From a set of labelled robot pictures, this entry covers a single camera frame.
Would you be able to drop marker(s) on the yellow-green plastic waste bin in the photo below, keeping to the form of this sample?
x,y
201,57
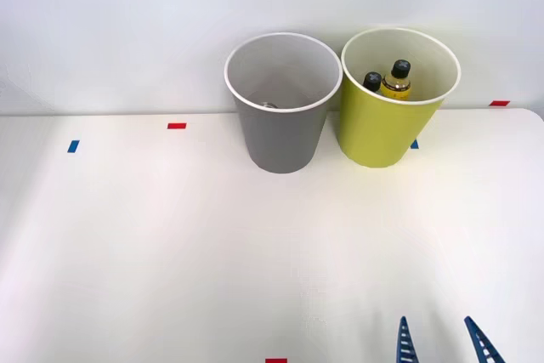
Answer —
x,y
374,133

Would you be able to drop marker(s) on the small bottle with black cap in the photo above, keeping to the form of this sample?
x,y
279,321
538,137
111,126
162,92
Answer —
x,y
372,80

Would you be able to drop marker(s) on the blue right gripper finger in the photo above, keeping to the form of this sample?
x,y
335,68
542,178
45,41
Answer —
x,y
407,344
484,344

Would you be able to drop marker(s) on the grey plastic waste bin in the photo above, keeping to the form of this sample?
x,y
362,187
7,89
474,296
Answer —
x,y
280,137

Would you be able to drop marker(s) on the yellow bottle with black cap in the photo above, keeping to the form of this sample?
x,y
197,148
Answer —
x,y
396,84

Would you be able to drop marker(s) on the silver drink can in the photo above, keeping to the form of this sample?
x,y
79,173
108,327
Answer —
x,y
268,105

